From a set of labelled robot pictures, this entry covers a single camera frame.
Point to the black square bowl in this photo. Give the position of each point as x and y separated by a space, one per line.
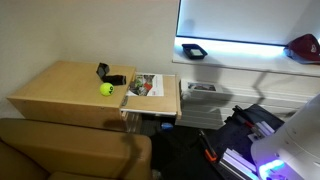
194 51

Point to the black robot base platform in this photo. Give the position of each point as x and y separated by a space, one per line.
235 133

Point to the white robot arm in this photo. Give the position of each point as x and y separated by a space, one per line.
293 151

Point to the printed magazine on shelf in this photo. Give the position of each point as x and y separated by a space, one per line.
146 85

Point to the light wood nightstand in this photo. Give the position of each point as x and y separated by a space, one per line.
69 93

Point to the white windowsill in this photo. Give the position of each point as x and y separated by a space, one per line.
264 58

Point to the leaflet on radiator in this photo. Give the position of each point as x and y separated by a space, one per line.
200 86

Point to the blue object on floor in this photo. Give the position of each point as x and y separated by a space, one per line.
166 126

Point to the yellow-green tennis ball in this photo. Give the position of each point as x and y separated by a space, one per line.
106 89

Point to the orange black clamp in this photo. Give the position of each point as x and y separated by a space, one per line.
209 152

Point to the white roller blind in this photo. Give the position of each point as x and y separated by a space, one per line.
254 21

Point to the brown leather armchair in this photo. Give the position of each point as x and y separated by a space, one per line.
34 150

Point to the maroon baseball cap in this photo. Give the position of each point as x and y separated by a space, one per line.
304 49

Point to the white wall radiator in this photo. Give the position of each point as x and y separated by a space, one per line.
209 109

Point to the black folded strap object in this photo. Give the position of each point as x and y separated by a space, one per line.
103 73

